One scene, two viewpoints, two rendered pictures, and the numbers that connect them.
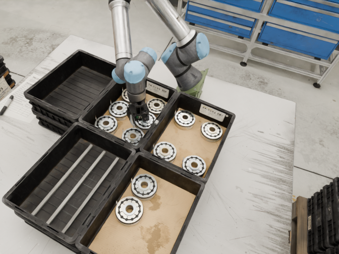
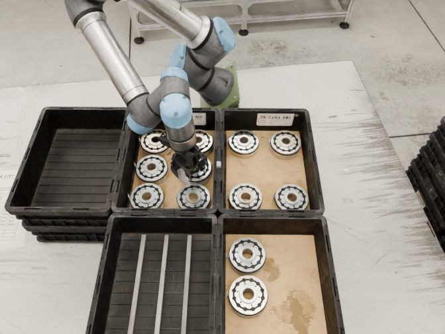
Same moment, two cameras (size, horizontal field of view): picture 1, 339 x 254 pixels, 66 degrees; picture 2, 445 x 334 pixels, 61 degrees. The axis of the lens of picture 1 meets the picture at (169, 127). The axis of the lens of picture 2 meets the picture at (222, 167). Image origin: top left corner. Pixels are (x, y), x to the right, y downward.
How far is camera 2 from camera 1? 27 cm
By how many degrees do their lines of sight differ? 11
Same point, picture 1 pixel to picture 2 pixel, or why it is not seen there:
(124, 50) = (134, 85)
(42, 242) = not seen: outside the picture
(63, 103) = (65, 195)
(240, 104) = (290, 91)
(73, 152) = (124, 258)
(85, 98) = (91, 175)
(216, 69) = not seen: hidden behind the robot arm
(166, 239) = (310, 307)
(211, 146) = (295, 163)
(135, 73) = (182, 113)
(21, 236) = not seen: outside the picture
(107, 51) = (71, 91)
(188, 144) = (267, 174)
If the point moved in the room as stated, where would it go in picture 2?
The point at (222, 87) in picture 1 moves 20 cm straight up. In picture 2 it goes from (255, 77) to (259, 40)
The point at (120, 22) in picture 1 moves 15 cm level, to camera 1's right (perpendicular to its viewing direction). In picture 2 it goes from (108, 46) to (160, 36)
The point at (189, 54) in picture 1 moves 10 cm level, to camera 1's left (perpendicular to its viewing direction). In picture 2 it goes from (212, 52) to (184, 58)
